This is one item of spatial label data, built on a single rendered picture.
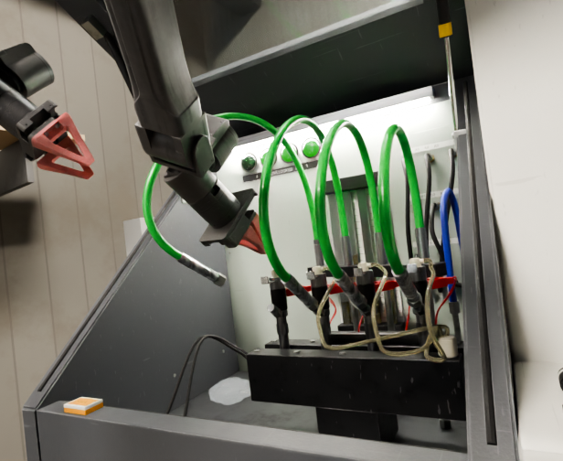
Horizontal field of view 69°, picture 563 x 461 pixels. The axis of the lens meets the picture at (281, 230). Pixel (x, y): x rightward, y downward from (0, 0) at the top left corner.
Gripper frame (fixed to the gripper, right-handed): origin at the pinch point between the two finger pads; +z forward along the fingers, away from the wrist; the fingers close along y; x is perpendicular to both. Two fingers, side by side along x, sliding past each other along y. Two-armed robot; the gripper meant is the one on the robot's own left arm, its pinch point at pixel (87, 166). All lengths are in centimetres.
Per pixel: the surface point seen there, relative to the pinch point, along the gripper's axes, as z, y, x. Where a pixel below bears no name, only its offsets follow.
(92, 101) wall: -90, 203, -115
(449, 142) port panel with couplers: 48, -13, -46
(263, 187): 23.0, -18.0, -6.1
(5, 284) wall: -44, 202, 9
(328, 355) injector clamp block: 47.3, -7.6, 3.8
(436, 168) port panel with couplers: 50, -9, -42
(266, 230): 26.7, -17.3, -1.6
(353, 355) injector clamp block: 50, -11, 2
